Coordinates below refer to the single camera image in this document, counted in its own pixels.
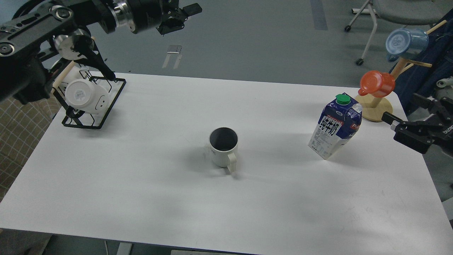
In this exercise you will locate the light blue plastic cup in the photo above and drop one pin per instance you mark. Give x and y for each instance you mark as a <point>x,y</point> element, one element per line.
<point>406,43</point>

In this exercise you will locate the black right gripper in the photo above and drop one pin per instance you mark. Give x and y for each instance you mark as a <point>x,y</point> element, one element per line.
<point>421,135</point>

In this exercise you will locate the grey office chair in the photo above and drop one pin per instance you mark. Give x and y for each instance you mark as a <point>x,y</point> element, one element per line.
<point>404,12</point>

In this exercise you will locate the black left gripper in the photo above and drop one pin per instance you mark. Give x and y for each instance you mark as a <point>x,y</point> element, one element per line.
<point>147,14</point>

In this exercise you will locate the orange plastic cup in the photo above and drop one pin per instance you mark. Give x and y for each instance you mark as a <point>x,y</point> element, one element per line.
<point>377,84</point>

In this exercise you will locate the black wire cup rack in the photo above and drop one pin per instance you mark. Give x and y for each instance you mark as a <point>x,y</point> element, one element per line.
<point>74,118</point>

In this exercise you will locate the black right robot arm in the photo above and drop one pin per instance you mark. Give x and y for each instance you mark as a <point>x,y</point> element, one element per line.
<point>436,129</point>

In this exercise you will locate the blue white milk carton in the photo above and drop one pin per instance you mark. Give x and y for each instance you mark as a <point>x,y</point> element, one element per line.
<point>338,123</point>

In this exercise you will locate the beige checkered cloth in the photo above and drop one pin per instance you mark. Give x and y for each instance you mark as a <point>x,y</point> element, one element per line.
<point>21,128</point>

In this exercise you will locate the white ceramic mug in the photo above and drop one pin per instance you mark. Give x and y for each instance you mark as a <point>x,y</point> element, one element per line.
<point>223,144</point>

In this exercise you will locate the wooden cup tree stand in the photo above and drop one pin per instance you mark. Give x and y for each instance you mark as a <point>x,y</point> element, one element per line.
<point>374,107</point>

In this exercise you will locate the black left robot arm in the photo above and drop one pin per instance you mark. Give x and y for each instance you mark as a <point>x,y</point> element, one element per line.
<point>45,35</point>

